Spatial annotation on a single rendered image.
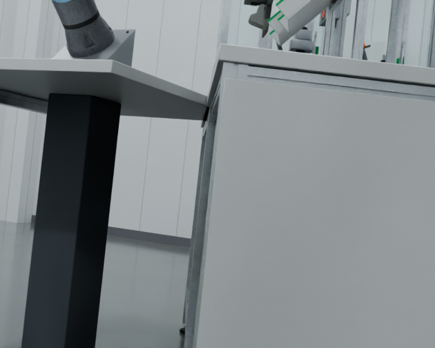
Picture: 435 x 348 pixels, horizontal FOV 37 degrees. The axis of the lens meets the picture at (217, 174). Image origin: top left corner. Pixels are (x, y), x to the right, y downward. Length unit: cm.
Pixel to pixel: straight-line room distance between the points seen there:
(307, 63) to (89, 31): 96
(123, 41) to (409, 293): 119
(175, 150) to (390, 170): 489
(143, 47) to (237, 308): 531
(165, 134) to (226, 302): 497
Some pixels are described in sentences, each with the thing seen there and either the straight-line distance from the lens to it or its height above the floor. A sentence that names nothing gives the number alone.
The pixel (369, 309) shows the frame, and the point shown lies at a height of 42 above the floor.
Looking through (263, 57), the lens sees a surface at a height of 84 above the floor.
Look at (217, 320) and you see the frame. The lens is 117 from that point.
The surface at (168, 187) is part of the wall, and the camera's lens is 602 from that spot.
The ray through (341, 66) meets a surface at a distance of 119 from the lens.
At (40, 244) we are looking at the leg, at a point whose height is 37.
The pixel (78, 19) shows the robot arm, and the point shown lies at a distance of 198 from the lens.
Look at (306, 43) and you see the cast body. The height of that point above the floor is 104.
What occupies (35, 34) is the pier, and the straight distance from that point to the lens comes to 688.
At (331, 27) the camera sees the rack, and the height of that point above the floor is 105.
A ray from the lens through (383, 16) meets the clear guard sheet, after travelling 347.
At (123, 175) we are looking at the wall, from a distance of 628.
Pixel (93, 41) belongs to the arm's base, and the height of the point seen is 99.
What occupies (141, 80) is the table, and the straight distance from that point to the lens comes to 157.
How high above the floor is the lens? 61
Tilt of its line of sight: 1 degrees up
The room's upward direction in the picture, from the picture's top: 6 degrees clockwise
